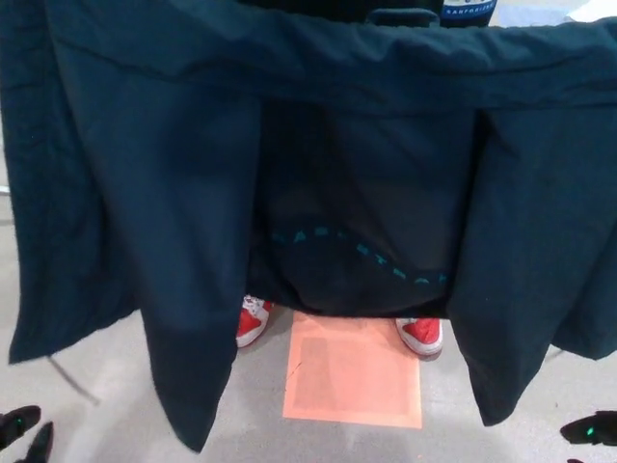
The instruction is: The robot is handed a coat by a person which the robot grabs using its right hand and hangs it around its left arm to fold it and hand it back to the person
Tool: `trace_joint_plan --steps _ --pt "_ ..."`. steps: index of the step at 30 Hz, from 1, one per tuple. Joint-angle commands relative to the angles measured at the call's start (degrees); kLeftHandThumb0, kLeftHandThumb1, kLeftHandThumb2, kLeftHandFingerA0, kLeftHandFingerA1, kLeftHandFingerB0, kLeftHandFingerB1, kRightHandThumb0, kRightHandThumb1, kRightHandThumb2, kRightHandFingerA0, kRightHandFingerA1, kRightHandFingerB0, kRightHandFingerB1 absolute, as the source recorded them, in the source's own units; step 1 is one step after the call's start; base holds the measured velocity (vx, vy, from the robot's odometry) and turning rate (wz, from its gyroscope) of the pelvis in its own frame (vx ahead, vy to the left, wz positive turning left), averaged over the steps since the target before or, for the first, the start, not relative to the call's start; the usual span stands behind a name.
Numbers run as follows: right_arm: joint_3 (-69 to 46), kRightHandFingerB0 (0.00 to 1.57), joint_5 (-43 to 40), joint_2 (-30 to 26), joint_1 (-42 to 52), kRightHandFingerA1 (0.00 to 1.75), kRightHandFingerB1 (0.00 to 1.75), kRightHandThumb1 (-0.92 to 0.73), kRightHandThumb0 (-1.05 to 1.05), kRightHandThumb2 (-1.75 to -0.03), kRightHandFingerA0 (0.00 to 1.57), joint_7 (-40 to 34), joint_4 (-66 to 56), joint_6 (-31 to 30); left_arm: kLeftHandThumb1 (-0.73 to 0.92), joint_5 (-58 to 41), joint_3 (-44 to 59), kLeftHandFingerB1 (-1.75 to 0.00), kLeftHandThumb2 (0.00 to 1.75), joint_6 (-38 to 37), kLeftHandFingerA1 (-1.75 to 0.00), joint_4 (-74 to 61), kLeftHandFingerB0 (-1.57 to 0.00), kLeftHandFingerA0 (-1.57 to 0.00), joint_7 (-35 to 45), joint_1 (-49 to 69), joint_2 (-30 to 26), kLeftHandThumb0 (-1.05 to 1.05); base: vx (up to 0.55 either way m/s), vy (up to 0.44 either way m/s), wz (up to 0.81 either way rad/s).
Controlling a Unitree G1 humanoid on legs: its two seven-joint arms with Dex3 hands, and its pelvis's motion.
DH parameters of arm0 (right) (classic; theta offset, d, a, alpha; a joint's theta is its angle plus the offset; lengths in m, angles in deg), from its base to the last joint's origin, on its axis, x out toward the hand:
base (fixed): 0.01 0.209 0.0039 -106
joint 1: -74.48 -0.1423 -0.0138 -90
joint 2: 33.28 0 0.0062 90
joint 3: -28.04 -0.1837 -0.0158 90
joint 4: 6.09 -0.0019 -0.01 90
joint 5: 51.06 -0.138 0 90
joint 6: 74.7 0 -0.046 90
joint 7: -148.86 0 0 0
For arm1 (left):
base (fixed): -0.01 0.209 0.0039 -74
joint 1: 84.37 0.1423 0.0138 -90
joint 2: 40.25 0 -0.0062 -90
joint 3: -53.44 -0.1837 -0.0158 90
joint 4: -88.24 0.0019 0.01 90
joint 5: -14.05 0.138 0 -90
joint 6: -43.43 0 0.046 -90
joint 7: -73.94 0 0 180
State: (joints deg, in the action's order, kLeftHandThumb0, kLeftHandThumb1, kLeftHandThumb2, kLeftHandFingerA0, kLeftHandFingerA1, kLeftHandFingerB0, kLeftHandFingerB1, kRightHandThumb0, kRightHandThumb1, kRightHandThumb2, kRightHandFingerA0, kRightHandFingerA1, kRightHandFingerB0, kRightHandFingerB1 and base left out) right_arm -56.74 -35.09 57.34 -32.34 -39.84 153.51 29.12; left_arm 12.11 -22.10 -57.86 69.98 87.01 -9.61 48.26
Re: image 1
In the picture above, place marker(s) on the robot right black hand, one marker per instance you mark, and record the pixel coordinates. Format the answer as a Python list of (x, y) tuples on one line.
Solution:
[(595, 429)]

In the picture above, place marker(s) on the robot left black hand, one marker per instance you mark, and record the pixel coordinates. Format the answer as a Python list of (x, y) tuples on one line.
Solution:
[(19, 424)]

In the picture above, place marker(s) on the dark teal coat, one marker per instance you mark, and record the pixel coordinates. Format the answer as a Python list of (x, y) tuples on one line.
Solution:
[(144, 193)]

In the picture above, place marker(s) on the red white sneaker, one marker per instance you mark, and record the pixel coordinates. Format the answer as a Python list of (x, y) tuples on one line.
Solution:
[(250, 325), (421, 333)]

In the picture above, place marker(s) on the orange square floor marker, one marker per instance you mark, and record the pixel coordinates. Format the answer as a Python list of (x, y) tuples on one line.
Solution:
[(352, 376)]

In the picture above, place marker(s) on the black shirt with blue label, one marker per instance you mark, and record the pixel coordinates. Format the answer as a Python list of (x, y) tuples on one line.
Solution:
[(337, 8)]

